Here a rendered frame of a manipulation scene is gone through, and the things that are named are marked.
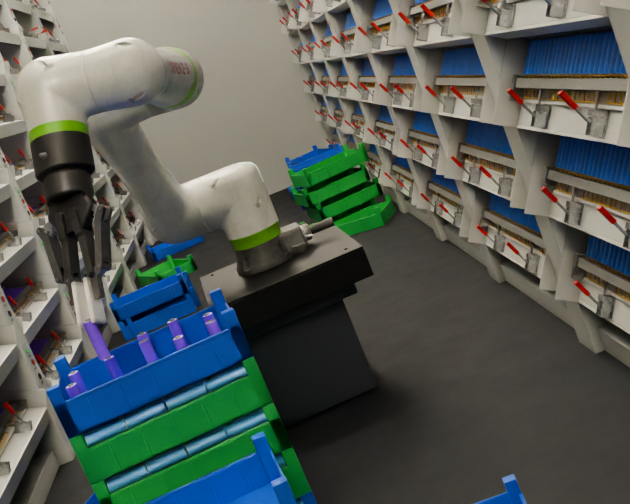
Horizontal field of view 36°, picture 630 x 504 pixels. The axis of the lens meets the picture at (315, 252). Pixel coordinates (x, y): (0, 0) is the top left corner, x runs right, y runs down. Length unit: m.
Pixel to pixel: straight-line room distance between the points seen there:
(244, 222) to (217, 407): 0.83
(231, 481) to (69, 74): 0.66
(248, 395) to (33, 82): 0.58
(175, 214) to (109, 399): 0.83
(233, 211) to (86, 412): 0.88
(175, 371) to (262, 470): 0.20
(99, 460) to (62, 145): 0.48
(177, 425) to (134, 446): 0.07
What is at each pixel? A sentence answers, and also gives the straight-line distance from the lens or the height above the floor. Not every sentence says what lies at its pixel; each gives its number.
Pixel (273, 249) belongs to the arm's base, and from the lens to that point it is 2.28.
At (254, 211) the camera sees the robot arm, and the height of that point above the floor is 0.49.
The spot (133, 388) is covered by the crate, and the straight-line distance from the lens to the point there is 1.50.
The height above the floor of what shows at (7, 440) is 0.19.
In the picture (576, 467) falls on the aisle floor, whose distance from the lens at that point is 1.71.
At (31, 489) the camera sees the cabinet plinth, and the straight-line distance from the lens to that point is 2.58.
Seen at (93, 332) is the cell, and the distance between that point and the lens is 1.50.
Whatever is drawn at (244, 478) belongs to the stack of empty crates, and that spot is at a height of 0.27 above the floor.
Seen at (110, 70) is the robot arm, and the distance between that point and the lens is 1.55.
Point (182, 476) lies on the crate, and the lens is 1.54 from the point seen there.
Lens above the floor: 0.81
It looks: 12 degrees down
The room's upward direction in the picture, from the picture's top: 22 degrees counter-clockwise
